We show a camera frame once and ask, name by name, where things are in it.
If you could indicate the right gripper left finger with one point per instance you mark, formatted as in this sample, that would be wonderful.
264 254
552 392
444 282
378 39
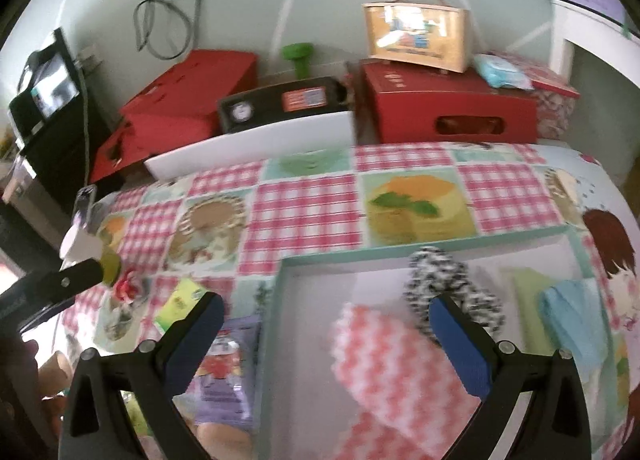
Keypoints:
164 369

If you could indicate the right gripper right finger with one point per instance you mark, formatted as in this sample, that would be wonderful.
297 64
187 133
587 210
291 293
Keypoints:
494 377

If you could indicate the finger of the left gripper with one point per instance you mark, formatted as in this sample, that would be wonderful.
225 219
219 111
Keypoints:
39 296

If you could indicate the purple baby wipes pack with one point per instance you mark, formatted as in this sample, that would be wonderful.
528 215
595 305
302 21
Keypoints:
225 380

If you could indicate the green tissue pack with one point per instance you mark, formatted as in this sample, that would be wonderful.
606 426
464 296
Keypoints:
181 300

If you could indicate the pink white zigzag towel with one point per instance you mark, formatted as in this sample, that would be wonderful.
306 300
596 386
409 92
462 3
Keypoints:
411 402

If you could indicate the light green cloth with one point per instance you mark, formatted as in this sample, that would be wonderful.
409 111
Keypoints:
526 284

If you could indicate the light blue face mask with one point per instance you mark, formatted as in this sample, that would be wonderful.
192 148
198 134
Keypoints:
571 312

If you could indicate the leopard print scrunchie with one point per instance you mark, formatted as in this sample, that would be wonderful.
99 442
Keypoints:
434 272

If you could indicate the beige round sponge ball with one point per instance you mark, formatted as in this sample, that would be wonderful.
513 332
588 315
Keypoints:
224 442

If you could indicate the person left hand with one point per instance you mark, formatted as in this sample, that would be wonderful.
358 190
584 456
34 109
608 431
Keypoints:
54 377

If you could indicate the white pill bottle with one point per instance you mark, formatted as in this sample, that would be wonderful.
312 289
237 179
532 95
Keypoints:
78 245

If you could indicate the smartphone on table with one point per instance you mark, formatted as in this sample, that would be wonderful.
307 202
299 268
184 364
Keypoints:
84 206

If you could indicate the patterned picture tablecloth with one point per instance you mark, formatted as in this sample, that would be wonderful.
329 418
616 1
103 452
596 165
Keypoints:
227 229

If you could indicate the black monitor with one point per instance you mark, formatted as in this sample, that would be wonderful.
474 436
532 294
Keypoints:
57 121

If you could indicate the large red flat box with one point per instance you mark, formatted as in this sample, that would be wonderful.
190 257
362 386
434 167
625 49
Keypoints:
176 109

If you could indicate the red patterned box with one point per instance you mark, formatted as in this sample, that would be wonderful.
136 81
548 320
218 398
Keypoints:
556 98

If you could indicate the blue wet wipes pack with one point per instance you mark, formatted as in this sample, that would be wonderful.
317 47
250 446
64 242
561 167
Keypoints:
500 73

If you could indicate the black long box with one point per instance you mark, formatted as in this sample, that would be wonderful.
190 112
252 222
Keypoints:
281 102

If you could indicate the white shelf unit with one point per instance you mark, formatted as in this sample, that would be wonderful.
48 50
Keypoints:
594 55

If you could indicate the green dumbbell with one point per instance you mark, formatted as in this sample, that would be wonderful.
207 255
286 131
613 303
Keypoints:
299 54

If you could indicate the wooden picture gift box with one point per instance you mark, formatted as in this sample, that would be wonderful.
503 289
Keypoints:
431 33

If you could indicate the red box with handle hole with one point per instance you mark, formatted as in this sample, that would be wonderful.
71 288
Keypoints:
411 103

